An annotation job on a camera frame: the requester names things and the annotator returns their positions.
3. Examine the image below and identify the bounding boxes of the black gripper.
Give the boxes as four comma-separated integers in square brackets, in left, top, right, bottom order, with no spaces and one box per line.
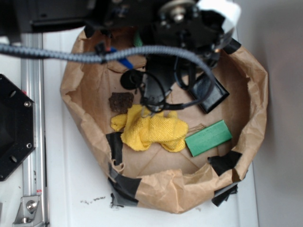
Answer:
[120,55,180,118]

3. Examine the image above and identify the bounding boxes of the black square box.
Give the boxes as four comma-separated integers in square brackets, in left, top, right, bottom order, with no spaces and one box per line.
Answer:
[189,74,229,114]

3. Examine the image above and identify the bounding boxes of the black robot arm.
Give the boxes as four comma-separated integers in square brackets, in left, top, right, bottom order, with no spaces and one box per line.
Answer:
[0,0,241,115]

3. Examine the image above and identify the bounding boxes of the yellow microfiber cloth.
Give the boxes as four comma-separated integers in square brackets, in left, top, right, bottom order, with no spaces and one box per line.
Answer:
[111,105,188,152]

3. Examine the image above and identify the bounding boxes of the brown paper bag bin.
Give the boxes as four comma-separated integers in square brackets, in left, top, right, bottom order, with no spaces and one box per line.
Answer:
[60,26,269,215]

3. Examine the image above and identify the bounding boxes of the green rectangular block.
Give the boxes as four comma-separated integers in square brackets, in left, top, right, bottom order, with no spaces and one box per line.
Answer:
[185,120,232,157]

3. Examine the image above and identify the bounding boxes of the green foam ball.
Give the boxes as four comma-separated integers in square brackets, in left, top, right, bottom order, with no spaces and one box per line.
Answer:
[133,31,143,47]

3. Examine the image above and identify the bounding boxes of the aluminium extrusion rail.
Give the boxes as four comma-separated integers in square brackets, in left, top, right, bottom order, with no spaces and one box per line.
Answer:
[19,33,50,227]

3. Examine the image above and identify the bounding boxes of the black octagonal mount plate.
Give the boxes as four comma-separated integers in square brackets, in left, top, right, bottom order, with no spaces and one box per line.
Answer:
[0,74,35,182]

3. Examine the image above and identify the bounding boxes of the metal corner bracket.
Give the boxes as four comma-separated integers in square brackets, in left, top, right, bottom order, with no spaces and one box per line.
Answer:
[12,195,45,227]

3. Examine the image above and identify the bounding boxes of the grey braided cable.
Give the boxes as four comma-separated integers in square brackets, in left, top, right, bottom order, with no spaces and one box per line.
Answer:
[0,44,216,100]

